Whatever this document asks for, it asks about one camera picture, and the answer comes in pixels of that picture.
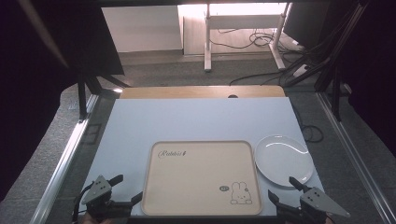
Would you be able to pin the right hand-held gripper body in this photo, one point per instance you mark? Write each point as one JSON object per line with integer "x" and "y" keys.
{"x": 314, "y": 207}

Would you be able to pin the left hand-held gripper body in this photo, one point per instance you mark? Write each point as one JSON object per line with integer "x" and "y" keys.
{"x": 104, "y": 207}

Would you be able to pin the white plate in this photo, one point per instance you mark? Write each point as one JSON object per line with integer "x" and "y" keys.
{"x": 281, "y": 160}

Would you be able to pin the person's left hand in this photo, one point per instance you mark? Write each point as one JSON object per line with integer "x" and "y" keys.
{"x": 93, "y": 220}

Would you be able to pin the person's right hand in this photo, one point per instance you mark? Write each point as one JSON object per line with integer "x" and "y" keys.
{"x": 328, "y": 221}

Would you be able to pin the beige tray with rabbit print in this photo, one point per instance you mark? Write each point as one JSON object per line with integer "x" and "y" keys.
{"x": 199, "y": 180}

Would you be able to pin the black metal stand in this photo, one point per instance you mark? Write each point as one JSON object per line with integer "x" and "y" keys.
{"x": 334, "y": 77}
{"x": 82, "y": 96}

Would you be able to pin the pale white board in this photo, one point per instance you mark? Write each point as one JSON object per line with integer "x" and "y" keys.
{"x": 186, "y": 121}

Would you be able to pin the white power strip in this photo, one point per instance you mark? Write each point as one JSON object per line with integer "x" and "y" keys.
{"x": 300, "y": 70}

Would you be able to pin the black curtain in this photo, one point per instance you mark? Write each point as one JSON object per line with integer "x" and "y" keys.
{"x": 378, "y": 68}
{"x": 31, "y": 93}

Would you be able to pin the white panel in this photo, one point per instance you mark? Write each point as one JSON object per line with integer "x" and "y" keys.
{"x": 141, "y": 28}

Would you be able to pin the dark monitor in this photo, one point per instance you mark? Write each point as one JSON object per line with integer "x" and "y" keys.
{"x": 306, "y": 23}

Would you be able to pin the aluminium rail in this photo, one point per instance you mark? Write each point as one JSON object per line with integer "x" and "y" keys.
{"x": 62, "y": 161}
{"x": 355, "y": 158}

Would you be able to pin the white desk frame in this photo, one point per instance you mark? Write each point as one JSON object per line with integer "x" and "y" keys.
{"x": 208, "y": 46}

